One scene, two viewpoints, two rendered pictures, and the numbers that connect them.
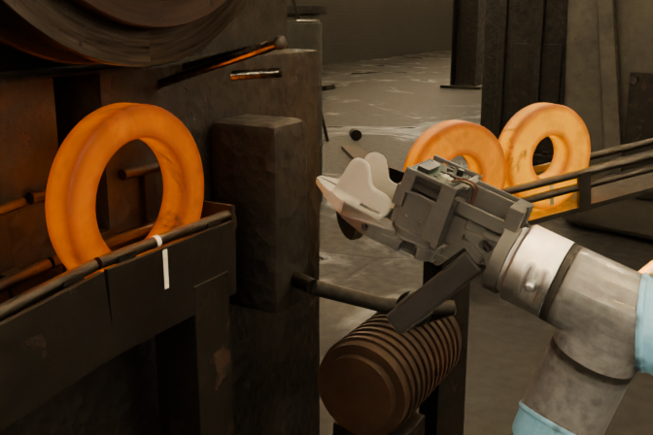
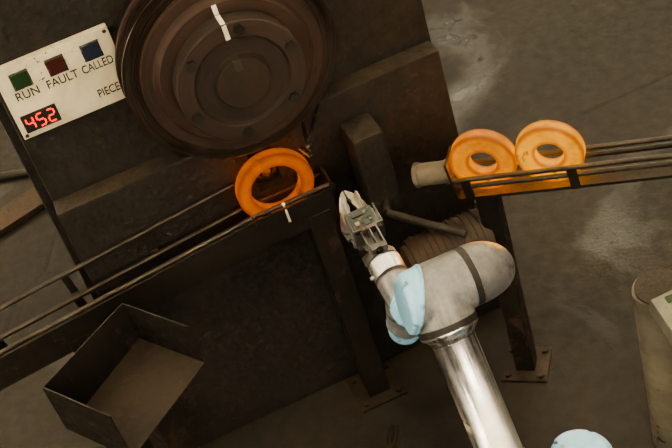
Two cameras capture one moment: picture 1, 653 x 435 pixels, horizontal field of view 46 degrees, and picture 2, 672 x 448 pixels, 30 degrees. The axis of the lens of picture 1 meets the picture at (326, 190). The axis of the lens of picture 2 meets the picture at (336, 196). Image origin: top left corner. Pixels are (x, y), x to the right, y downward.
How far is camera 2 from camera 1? 2.39 m
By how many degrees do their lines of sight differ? 51
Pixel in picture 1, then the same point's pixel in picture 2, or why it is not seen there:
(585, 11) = not seen: outside the picture
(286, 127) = (363, 140)
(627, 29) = not seen: outside the picture
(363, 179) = (343, 206)
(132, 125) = (263, 165)
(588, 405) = (392, 326)
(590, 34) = not seen: outside the picture
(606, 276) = (388, 286)
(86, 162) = (243, 184)
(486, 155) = (497, 153)
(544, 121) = (538, 137)
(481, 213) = (366, 242)
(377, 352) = (412, 252)
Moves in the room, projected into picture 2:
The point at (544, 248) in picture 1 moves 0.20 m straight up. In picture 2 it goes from (377, 266) to (354, 195)
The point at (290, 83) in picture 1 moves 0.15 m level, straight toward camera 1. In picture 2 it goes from (409, 79) to (373, 116)
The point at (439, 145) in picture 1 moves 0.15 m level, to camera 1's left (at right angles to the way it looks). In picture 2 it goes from (461, 147) to (409, 132)
